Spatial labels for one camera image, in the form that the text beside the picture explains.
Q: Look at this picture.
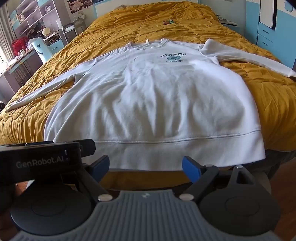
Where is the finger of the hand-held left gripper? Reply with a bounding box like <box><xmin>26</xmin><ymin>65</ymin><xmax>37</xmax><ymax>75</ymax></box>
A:
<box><xmin>79</xmin><ymin>139</ymin><xmax>97</xmax><ymax>158</ymax></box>

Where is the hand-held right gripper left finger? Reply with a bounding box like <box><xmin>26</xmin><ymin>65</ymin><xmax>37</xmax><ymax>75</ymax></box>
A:
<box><xmin>79</xmin><ymin>155</ymin><xmax>114</xmax><ymax>204</ymax></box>

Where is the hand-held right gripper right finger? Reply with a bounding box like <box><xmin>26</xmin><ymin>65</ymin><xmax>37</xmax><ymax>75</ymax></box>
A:
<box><xmin>179</xmin><ymin>156</ymin><xmax>256</xmax><ymax>204</ymax></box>

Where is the white printed sweatshirt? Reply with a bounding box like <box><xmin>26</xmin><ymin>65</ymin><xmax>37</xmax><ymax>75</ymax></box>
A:
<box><xmin>5</xmin><ymin>38</ymin><xmax>296</xmax><ymax>169</ymax></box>

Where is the cluttered desk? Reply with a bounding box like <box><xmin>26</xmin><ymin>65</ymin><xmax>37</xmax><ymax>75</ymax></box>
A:
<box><xmin>0</xmin><ymin>46</ymin><xmax>37</xmax><ymax>93</ymax></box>

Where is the light blue chair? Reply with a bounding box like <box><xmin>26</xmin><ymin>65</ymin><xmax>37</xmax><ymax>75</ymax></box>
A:
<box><xmin>31</xmin><ymin>37</ymin><xmax>53</xmax><ymax>64</ymax></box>

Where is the grey folding stool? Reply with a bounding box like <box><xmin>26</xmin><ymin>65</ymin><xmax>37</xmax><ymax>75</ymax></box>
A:
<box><xmin>62</xmin><ymin>20</ymin><xmax>85</xmax><ymax>43</ymax></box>

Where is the red bag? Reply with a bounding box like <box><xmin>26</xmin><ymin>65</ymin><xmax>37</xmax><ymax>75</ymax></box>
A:
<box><xmin>11</xmin><ymin>38</ymin><xmax>29</xmax><ymax>55</ymax></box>

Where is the grey striped curtain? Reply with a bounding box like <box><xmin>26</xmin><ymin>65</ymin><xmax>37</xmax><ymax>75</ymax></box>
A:
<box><xmin>0</xmin><ymin>9</ymin><xmax>14</xmax><ymax>63</ymax></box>

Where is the mustard yellow quilt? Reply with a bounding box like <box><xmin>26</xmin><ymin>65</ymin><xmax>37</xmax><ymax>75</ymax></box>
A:
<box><xmin>0</xmin><ymin>2</ymin><xmax>296</xmax><ymax>188</ymax></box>

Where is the white and blue bookshelf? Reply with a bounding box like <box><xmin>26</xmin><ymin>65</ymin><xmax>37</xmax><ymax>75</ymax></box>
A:
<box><xmin>10</xmin><ymin>0</ymin><xmax>70</xmax><ymax>44</ymax></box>

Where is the blue and white wardrobe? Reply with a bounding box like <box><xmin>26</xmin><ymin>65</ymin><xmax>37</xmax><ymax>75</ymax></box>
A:
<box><xmin>245</xmin><ymin>0</ymin><xmax>296</xmax><ymax>61</ymax></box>

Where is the anime wall poster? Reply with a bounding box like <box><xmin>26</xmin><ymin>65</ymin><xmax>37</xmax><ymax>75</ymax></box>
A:
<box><xmin>67</xmin><ymin>0</ymin><xmax>94</xmax><ymax>13</ymax></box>

